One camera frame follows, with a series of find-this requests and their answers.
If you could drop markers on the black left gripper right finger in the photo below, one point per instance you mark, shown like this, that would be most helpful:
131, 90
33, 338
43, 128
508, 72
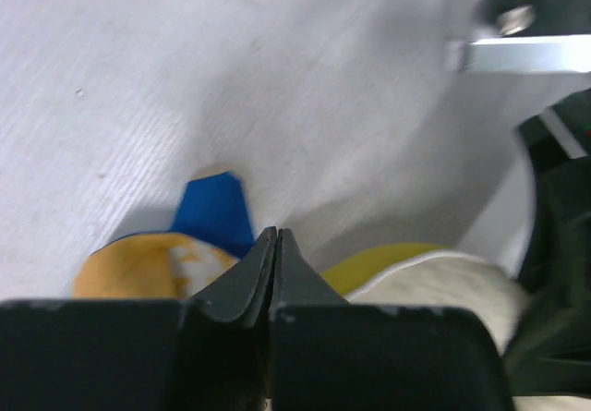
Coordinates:
328, 354

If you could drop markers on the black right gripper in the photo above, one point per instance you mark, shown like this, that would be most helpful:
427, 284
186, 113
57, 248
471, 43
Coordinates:
549, 353

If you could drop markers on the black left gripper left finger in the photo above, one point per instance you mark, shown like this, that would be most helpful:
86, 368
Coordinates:
204, 353

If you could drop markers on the yellow pillowcase with blue lining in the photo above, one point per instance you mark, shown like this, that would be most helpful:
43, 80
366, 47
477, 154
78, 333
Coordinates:
210, 232

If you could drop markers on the cream quilted pillow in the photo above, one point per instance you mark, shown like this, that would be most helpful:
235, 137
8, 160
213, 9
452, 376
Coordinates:
430, 275

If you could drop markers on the aluminium front rail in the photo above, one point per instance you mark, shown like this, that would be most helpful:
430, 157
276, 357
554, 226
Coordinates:
472, 44

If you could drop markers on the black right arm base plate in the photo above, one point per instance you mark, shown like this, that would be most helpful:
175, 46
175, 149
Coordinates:
543, 17

